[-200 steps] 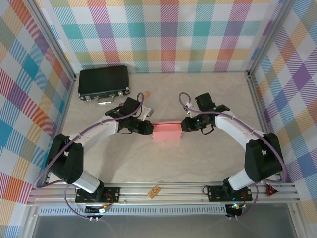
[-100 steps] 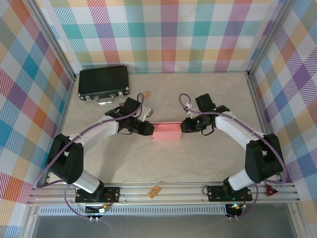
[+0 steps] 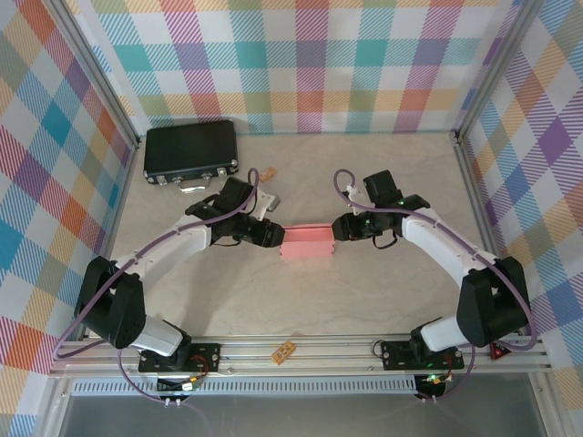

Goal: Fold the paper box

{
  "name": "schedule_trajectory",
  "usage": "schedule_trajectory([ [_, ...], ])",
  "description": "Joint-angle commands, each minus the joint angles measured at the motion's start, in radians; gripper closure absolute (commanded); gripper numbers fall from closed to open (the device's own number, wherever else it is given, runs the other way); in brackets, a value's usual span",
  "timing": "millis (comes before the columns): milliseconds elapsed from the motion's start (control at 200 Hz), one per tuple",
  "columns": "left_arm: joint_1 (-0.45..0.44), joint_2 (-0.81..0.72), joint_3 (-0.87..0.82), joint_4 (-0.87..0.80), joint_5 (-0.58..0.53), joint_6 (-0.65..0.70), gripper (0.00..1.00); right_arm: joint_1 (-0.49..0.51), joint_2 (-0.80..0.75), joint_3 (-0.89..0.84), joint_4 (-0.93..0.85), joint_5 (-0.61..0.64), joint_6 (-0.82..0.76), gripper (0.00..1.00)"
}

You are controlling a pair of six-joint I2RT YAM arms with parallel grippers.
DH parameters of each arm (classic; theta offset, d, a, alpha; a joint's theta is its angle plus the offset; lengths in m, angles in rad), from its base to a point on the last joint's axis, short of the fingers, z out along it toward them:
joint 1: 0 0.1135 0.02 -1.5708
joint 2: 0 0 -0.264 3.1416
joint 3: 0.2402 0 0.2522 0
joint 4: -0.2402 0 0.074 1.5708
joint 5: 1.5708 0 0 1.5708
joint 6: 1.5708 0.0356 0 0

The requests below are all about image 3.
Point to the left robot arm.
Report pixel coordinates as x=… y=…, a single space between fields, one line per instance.
x=114 y=309

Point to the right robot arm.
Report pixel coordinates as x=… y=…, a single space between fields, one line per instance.
x=487 y=300

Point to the small orange box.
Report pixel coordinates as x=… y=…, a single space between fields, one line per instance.
x=268 y=174

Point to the orange patterned box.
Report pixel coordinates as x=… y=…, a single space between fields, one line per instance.
x=283 y=352

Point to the black briefcase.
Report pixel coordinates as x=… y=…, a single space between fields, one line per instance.
x=191 y=145

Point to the black electronics board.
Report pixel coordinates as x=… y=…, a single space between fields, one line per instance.
x=430 y=384
x=177 y=386

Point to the grey metal panel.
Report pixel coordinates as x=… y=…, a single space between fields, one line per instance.
x=296 y=416

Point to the red triangular button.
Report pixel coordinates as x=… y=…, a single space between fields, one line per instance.
x=501 y=352

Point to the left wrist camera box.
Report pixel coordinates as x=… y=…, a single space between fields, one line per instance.
x=268 y=202

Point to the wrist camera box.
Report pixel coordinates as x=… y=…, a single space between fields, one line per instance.
x=268 y=202
x=353 y=193

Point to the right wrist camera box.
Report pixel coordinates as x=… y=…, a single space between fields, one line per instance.
x=353 y=193

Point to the aluminium side rail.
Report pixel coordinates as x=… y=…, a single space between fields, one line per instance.
x=123 y=191
x=473 y=191

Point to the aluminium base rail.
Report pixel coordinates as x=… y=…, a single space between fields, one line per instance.
x=328 y=355

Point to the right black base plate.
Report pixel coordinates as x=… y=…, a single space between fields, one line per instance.
x=396 y=355

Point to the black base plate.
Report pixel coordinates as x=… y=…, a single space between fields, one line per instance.
x=396 y=355
x=207 y=355

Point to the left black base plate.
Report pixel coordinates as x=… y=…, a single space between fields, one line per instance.
x=207 y=355

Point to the aluminium frame post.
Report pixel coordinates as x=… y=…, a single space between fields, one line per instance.
x=91 y=68
x=501 y=64

